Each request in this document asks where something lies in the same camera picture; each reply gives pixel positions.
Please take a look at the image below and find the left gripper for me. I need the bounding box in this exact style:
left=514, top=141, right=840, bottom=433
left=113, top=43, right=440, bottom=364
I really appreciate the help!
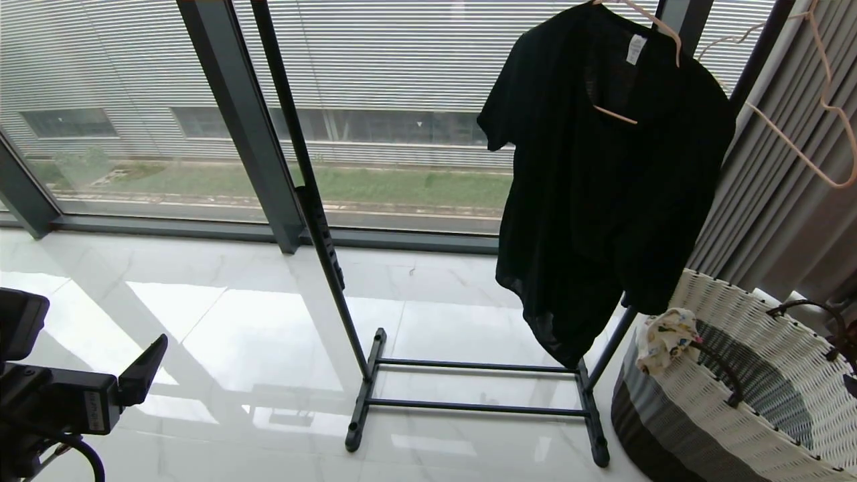
left=0, top=333, right=169, bottom=463

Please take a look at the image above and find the black garment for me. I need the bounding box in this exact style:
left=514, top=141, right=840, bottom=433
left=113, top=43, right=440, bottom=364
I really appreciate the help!
left=477, top=3, right=737, bottom=369

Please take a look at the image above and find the cream printed garment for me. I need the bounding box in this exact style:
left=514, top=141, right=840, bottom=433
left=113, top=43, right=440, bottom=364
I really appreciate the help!
left=635, top=308, right=702, bottom=376

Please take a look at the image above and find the pink clothes hanger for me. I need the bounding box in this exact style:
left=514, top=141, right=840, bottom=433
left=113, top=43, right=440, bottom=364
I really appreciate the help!
left=593, top=0, right=684, bottom=126
left=696, top=0, right=857, bottom=189

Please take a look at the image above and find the black clothes rack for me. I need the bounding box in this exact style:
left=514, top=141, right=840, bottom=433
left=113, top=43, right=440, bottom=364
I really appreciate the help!
left=251, top=0, right=797, bottom=468

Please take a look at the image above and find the white laundry basket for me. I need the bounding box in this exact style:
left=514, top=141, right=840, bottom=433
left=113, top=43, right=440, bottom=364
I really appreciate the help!
left=611, top=268, right=857, bottom=482

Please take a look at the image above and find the beige curtain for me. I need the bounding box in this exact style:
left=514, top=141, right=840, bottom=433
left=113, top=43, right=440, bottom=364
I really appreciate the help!
left=686, top=0, right=857, bottom=315

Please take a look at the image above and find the dark brown wooden stand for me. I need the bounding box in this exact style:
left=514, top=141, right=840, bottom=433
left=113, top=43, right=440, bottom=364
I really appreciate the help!
left=827, top=320, right=857, bottom=399

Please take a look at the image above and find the black cable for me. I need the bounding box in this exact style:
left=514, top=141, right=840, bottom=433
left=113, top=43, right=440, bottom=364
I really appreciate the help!
left=37, top=434, right=106, bottom=482

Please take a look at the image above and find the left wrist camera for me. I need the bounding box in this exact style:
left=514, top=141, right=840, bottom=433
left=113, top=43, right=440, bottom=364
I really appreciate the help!
left=0, top=288, right=50, bottom=362

